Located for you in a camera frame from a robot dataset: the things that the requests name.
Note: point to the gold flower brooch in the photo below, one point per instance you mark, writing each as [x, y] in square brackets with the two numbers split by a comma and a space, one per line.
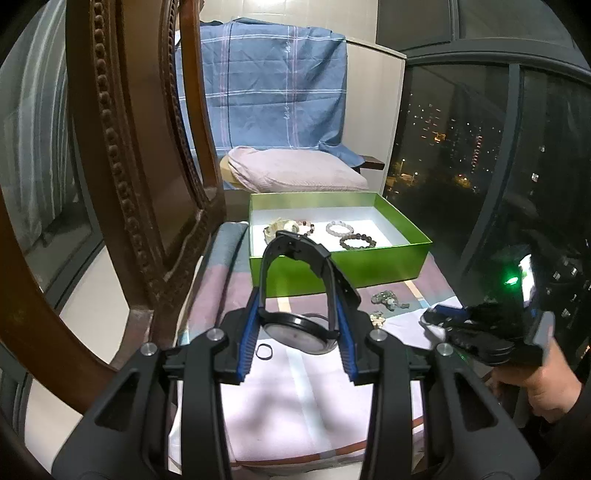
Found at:
[377, 318]

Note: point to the carved wooden chair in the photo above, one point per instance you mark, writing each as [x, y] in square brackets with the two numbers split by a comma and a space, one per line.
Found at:
[138, 184]

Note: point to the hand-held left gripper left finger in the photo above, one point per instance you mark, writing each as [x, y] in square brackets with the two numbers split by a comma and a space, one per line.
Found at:
[247, 341]

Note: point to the person's right forearm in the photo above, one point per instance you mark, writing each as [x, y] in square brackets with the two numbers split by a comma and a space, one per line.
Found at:
[577, 429]

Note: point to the green cardboard box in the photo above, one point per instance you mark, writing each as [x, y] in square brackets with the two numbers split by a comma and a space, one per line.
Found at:
[369, 265]

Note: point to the person's right hand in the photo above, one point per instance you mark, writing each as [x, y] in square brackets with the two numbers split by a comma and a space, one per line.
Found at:
[547, 385]

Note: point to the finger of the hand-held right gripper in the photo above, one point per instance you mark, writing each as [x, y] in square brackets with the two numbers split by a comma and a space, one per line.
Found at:
[450, 333]
[441, 314]

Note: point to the blue plaid cloth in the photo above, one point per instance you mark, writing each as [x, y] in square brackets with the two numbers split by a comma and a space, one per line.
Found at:
[268, 92]

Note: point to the pink cushion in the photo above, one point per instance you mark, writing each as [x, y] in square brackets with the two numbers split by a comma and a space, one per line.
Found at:
[295, 168]

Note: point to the wooden armchair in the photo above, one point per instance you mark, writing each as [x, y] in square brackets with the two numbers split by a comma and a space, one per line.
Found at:
[374, 162]

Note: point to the dark window frame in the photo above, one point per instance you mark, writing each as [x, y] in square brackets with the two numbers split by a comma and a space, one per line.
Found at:
[508, 138]

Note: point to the striped curtain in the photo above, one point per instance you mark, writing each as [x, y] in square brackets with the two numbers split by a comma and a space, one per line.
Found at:
[32, 138]

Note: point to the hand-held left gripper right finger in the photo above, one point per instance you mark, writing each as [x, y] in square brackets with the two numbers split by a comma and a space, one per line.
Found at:
[345, 341]

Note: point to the pink plaid tablecloth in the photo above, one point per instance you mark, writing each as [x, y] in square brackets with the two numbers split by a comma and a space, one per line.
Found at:
[295, 406]

